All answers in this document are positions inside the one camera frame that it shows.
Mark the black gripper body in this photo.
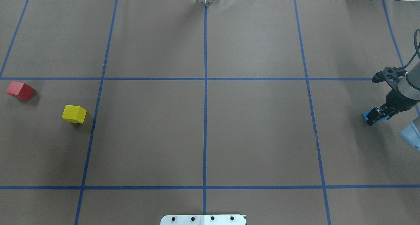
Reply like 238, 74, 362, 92
381, 92, 410, 117

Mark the blue block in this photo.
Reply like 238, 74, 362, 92
362, 108, 390, 126

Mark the yellow block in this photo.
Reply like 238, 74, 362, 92
62, 105, 87, 124

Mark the red block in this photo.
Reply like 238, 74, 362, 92
6, 81, 34, 101

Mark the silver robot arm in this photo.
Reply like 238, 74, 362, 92
363, 63, 420, 126

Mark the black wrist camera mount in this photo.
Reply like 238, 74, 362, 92
371, 67, 408, 89

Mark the black camera cable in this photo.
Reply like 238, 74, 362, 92
402, 29, 420, 71

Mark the white camera post with base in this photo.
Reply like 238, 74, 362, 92
160, 214, 247, 225

